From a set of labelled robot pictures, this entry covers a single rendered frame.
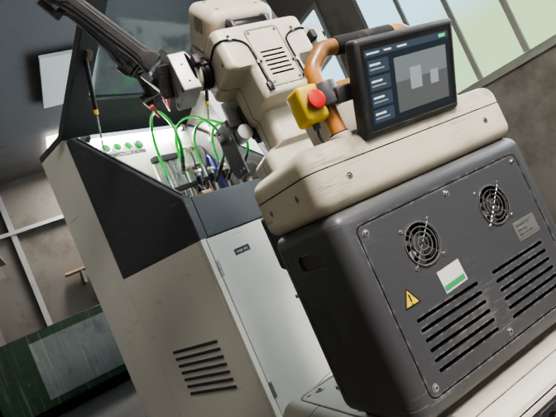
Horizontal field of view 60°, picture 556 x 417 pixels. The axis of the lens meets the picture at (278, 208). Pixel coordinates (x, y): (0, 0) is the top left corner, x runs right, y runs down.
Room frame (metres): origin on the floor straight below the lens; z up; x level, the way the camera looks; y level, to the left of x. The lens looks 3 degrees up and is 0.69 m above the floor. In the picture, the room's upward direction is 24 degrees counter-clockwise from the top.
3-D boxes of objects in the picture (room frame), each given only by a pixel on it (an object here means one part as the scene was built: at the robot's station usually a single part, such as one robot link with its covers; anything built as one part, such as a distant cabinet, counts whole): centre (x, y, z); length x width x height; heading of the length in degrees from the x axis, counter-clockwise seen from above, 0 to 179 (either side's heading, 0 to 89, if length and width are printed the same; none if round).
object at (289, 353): (1.97, 0.08, 0.44); 0.65 x 0.02 x 0.68; 140
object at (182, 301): (2.15, 0.29, 0.39); 0.70 x 0.58 x 0.79; 140
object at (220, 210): (1.98, 0.09, 0.87); 0.62 x 0.04 x 0.16; 140
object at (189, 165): (2.49, 0.31, 1.20); 0.13 x 0.03 x 0.31; 140
